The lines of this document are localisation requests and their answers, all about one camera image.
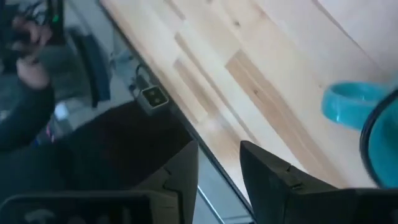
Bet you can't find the person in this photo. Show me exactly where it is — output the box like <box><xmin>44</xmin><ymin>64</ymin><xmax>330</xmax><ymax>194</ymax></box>
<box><xmin>0</xmin><ymin>14</ymin><xmax>75</xmax><ymax>200</ymax></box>

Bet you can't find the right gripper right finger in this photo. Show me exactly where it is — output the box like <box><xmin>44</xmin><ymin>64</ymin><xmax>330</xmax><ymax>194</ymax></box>
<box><xmin>239</xmin><ymin>139</ymin><xmax>357</xmax><ymax>224</ymax></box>

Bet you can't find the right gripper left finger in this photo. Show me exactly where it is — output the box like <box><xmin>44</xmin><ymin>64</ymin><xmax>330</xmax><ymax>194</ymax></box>
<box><xmin>133</xmin><ymin>139</ymin><xmax>200</xmax><ymax>224</ymax></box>

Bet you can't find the grey power socket box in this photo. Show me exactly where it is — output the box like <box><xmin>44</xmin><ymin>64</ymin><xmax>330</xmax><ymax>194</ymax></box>
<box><xmin>136</xmin><ymin>85</ymin><xmax>170</xmax><ymax>116</ymax></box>

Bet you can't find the teal ceramic mug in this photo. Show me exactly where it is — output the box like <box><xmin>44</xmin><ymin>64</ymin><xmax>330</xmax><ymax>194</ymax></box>
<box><xmin>321</xmin><ymin>74</ymin><xmax>398</xmax><ymax>190</ymax></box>

